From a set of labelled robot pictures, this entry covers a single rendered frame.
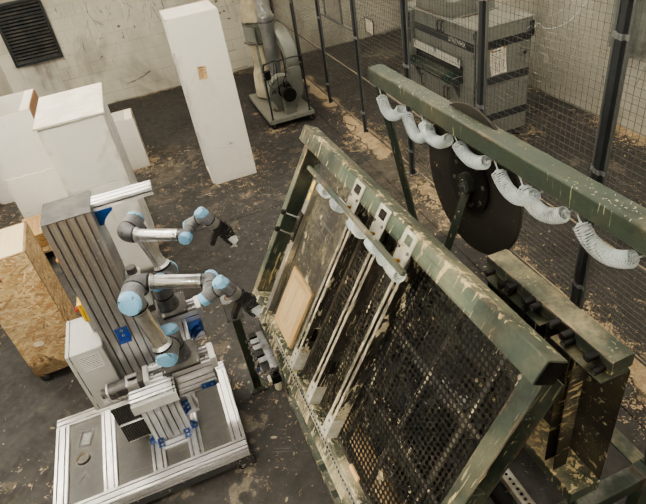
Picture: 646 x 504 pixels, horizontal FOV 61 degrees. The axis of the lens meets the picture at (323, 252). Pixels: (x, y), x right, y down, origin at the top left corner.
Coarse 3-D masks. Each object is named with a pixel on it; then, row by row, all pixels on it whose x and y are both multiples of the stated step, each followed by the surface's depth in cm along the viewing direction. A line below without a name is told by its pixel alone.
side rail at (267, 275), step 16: (304, 160) 346; (304, 176) 352; (288, 192) 359; (304, 192) 358; (288, 208) 360; (288, 224) 366; (272, 240) 372; (288, 240) 373; (272, 256) 375; (272, 272) 382; (256, 288) 386
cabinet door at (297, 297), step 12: (300, 276) 336; (288, 288) 349; (300, 288) 334; (288, 300) 347; (300, 300) 333; (276, 312) 360; (288, 312) 345; (300, 312) 331; (288, 324) 343; (300, 324) 330; (288, 336) 340
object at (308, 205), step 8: (312, 192) 332; (312, 200) 335; (304, 208) 338; (304, 216) 339; (304, 224) 342; (296, 240) 346; (288, 248) 351; (296, 248) 349; (288, 256) 350; (288, 264) 353; (280, 272) 357; (280, 280) 357; (272, 288) 365; (280, 288) 361; (272, 296) 363; (272, 304) 365
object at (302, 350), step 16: (352, 192) 278; (352, 208) 277; (352, 240) 286; (336, 256) 293; (336, 272) 294; (320, 288) 302; (336, 288) 300; (320, 304) 301; (320, 320) 308; (304, 336) 311; (304, 352) 316
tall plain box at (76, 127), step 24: (48, 96) 534; (72, 96) 523; (96, 96) 513; (48, 120) 478; (72, 120) 472; (96, 120) 481; (48, 144) 478; (72, 144) 485; (96, 144) 492; (120, 144) 557; (72, 168) 496; (96, 168) 503; (120, 168) 511; (72, 192) 507; (96, 192) 515; (120, 216) 535; (144, 216) 554; (120, 240) 548; (144, 264) 572
